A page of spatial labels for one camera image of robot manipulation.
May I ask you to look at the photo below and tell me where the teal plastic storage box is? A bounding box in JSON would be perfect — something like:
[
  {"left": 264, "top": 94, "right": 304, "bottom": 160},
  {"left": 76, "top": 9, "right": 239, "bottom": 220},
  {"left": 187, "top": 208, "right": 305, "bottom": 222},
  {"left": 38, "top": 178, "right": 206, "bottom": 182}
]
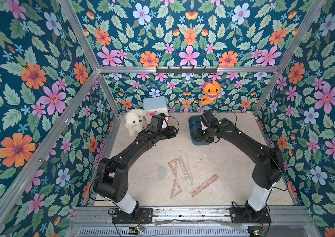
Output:
[{"left": 189, "top": 115, "right": 210, "bottom": 146}]

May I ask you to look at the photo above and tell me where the thin clear ruler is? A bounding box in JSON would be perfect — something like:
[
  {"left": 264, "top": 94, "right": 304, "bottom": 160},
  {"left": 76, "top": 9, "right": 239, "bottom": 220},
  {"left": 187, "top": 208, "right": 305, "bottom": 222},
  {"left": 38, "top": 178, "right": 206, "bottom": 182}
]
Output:
[{"left": 185, "top": 153, "right": 194, "bottom": 186}]

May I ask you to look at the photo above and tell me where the pink long straight ruler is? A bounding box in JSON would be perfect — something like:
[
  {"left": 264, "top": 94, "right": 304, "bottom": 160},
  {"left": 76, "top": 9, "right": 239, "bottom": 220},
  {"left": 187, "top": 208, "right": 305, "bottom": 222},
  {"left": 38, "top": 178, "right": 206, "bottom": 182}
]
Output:
[{"left": 190, "top": 174, "right": 219, "bottom": 197}]

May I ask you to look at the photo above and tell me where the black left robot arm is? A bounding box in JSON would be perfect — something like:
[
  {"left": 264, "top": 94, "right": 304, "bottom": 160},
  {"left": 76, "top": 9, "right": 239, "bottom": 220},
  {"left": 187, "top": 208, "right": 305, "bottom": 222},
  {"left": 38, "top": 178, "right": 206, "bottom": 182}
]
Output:
[{"left": 91, "top": 113, "right": 178, "bottom": 214}]

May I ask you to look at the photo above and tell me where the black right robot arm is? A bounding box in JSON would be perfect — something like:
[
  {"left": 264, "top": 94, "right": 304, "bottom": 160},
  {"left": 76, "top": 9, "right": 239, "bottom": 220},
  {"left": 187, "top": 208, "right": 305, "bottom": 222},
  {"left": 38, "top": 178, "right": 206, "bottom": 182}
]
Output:
[{"left": 196, "top": 111, "right": 284, "bottom": 214}]

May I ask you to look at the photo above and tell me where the light blue white box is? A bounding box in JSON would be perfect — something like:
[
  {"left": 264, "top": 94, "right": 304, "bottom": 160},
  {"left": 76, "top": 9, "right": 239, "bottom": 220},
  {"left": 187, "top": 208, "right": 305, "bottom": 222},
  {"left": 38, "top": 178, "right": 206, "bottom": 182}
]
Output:
[{"left": 143, "top": 96, "right": 168, "bottom": 115}]

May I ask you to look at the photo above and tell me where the pink white toy figure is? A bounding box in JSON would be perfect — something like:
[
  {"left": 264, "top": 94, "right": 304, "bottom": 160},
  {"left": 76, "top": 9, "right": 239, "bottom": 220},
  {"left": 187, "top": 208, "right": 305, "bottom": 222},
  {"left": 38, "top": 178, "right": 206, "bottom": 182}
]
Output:
[{"left": 147, "top": 113, "right": 169, "bottom": 123}]

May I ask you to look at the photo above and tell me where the white plush dog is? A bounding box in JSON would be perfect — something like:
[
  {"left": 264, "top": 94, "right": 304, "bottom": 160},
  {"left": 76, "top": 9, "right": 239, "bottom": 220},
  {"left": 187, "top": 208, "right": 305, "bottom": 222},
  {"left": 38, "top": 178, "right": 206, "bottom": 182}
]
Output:
[{"left": 125, "top": 109, "right": 148, "bottom": 136}]

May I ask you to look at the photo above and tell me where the orange shark plush toy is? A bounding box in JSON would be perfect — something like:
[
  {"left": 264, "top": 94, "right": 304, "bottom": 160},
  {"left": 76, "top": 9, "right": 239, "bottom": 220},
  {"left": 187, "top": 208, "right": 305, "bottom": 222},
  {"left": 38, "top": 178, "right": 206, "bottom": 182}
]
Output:
[{"left": 200, "top": 81, "right": 221, "bottom": 106}]

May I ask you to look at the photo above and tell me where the pink triangle ruler upper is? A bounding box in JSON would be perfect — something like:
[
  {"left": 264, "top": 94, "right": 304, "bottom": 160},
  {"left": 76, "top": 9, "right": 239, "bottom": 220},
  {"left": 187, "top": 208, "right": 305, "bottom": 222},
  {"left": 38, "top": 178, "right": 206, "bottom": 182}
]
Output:
[{"left": 168, "top": 159, "right": 178, "bottom": 178}]

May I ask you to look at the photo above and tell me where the black hook rail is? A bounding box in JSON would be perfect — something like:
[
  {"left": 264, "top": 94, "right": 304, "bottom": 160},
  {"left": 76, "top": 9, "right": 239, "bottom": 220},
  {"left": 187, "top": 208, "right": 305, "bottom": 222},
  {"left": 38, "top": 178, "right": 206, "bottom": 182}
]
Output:
[{"left": 155, "top": 66, "right": 218, "bottom": 74}]

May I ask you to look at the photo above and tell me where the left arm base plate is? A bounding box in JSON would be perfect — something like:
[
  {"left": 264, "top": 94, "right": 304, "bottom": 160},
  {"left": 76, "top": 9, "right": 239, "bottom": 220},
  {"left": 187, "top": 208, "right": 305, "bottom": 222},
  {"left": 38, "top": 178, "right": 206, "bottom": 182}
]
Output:
[{"left": 112, "top": 207, "right": 153, "bottom": 225}]

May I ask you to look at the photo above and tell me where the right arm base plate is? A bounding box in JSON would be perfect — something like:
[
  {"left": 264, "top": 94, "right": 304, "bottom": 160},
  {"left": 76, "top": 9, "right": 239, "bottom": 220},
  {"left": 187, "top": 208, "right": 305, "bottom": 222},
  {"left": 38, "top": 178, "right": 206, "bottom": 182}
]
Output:
[{"left": 229, "top": 207, "right": 272, "bottom": 224}]

